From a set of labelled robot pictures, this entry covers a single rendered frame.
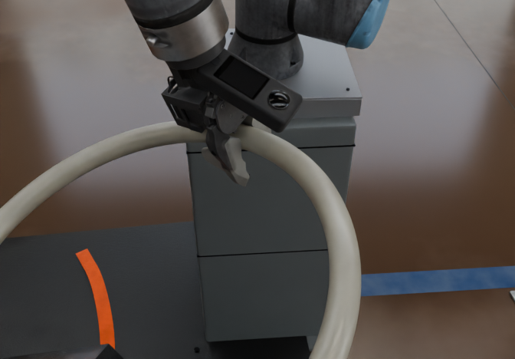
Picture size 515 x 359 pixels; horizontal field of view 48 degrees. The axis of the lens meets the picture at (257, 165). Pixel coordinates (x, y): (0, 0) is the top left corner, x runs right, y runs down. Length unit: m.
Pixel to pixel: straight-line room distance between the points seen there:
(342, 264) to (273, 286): 1.18
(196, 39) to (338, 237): 0.24
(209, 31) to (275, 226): 1.00
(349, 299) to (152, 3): 0.33
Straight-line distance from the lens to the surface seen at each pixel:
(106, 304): 2.07
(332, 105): 1.35
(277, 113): 0.61
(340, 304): 0.53
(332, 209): 0.59
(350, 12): 1.23
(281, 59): 1.36
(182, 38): 0.59
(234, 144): 0.69
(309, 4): 1.25
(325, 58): 1.47
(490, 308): 2.17
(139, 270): 2.15
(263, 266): 1.65
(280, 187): 1.44
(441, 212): 2.44
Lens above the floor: 1.63
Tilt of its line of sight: 40 degrees down
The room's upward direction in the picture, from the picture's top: straight up
